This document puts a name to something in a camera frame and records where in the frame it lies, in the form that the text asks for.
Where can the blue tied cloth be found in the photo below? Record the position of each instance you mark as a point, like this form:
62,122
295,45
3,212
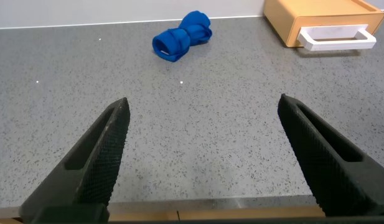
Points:
179,39

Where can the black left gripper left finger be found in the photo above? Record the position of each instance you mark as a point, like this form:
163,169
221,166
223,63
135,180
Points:
95,174

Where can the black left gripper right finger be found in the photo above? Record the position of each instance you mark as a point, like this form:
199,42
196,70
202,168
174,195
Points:
331,177

